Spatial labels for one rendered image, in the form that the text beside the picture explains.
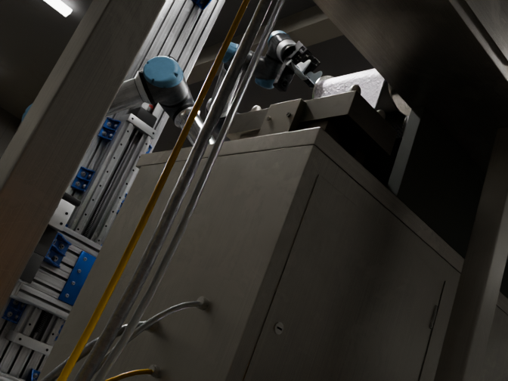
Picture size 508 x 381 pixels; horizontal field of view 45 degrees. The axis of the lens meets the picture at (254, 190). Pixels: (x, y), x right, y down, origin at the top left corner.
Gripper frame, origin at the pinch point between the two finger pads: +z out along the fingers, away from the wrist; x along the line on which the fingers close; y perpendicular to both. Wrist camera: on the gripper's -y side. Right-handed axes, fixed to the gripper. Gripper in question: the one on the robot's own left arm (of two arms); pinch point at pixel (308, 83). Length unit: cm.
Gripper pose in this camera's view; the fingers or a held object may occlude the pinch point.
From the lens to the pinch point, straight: 189.0
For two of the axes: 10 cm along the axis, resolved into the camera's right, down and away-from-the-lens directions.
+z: 2.8, 5.3, -8.0
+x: 6.7, 4.9, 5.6
